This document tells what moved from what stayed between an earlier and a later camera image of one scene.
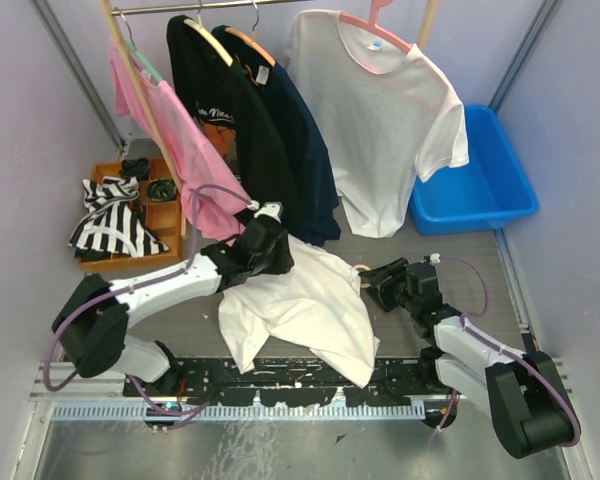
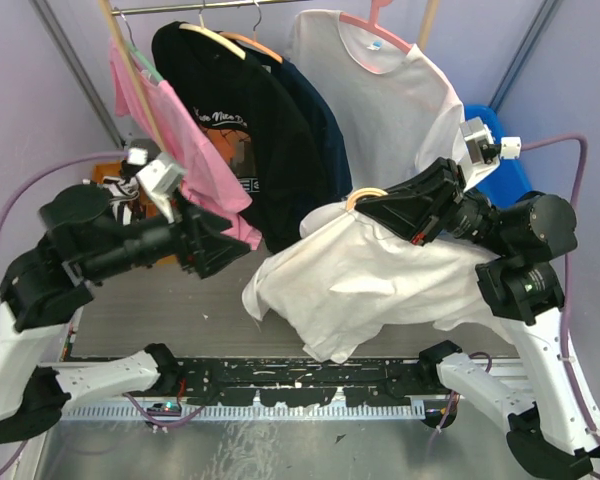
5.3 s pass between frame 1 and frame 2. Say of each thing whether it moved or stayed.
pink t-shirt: stayed
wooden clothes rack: stayed
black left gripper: moved
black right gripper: moved
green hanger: stayed
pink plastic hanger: stayed
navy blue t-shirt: moved
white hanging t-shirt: stayed
